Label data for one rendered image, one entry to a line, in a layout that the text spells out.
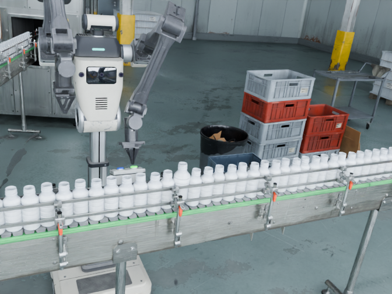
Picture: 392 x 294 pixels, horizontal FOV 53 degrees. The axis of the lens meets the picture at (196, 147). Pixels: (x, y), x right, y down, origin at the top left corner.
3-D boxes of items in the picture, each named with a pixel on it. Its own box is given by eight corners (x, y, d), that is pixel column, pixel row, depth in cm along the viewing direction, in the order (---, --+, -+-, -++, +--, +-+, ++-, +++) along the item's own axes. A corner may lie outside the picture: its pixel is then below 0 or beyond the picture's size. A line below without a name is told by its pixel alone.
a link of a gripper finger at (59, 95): (56, 115, 141) (55, 90, 138) (53, 109, 147) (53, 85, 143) (75, 115, 144) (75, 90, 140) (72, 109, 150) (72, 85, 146)
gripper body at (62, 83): (55, 93, 138) (55, 73, 136) (52, 86, 147) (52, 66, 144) (74, 93, 141) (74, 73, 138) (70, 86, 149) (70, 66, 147)
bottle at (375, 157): (368, 180, 210) (377, 152, 204) (360, 175, 215) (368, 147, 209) (376, 179, 213) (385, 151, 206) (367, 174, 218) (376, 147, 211)
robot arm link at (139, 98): (185, 24, 156) (160, 13, 152) (188, 28, 151) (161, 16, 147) (144, 112, 175) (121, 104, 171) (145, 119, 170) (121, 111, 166)
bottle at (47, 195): (57, 226, 145) (55, 187, 139) (39, 228, 143) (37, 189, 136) (56, 217, 150) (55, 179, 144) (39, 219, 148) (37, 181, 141)
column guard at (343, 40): (335, 73, 1075) (345, 31, 1032) (326, 69, 1107) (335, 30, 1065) (346, 73, 1091) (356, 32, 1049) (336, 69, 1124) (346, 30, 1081)
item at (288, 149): (256, 164, 406) (259, 144, 397) (234, 149, 437) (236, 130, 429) (299, 156, 436) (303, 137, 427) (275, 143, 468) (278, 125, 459)
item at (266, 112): (264, 123, 389) (268, 102, 381) (240, 111, 421) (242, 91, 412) (308, 118, 420) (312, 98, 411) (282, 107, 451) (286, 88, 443)
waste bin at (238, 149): (205, 208, 357) (213, 143, 333) (186, 185, 394) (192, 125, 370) (247, 202, 376) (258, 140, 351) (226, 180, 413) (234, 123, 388)
